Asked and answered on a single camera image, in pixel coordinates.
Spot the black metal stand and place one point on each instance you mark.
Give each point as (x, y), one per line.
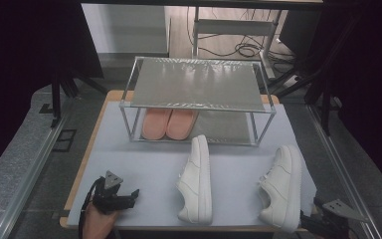
(325, 89)

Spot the pink perforated slipper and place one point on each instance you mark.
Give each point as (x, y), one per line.
(180, 124)
(155, 124)

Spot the pale table cover sheet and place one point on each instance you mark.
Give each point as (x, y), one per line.
(146, 166)

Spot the aluminium floor rail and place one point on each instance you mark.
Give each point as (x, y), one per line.
(344, 172)
(30, 172)

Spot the two-tier metal shoe rack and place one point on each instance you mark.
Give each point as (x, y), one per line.
(195, 83)

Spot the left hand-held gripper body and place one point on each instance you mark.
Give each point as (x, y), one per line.
(109, 195)

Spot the person's left hand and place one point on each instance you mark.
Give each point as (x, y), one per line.
(99, 222)

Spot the white metal desk frame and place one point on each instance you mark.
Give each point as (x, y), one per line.
(232, 26)

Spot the black tripod stand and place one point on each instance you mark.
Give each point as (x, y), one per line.
(63, 89)

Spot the white sneaker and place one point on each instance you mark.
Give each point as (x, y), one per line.
(199, 179)
(283, 189)

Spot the grey board panel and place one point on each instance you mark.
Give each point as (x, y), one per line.
(126, 26)

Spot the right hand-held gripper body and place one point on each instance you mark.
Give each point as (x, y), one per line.
(338, 219)

